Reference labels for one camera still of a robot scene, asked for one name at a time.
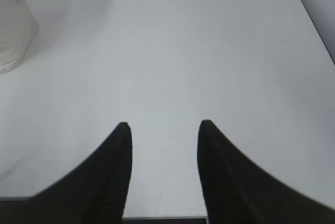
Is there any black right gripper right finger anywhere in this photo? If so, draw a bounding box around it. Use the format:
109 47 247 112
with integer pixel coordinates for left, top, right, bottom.
197 120 334 223

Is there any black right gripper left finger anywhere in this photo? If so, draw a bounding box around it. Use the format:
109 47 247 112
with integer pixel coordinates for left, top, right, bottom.
1 122 132 223

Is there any cream canvas zipper bag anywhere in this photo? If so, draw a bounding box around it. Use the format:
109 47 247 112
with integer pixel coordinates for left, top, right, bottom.
0 0 38 74

